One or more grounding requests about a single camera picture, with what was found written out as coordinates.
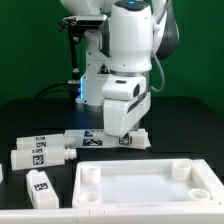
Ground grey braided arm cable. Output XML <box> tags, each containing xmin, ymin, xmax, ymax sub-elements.
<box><xmin>149</xmin><ymin>0</ymin><xmax>172</xmax><ymax>94</ymax></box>

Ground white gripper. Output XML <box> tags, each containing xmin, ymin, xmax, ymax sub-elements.
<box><xmin>103</xmin><ymin>92</ymin><xmax>151</xmax><ymax>146</ymax></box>

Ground black cables behind base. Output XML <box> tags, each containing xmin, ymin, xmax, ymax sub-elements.
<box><xmin>34</xmin><ymin>79</ymin><xmax>82</xmax><ymax>100</ymax></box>

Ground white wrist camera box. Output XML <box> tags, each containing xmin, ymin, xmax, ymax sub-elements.
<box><xmin>102</xmin><ymin>75</ymin><xmax>146</xmax><ymax>101</ymax></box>

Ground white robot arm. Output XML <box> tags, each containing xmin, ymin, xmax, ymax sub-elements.
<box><xmin>60</xmin><ymin>0</ymin><xmax>179</xmax><ymax>149</ymax></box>

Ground white L-shaped fence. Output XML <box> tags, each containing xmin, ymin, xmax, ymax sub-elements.
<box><xmin>0</xmin><ymin>159</ymin><xmax>224</xmax><ymax>224</ymax></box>

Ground white marker sheet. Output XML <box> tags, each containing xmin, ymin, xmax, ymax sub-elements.
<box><xmin>63</xmin><ymin>128</ymin><xmax>152</xmax><ymax>149</ymax></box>

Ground white desk tabletop tray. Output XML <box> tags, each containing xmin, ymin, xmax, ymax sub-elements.
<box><xmin>72</xmin><ymin>159</ymin><xmax>224</xmax><ymax>208</ymax></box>

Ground white piece at left edge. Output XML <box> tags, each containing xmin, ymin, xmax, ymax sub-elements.
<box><xmin>0</xmin><ymin>163</ymin><xmax>3</xmax><ymax>184</ymax></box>

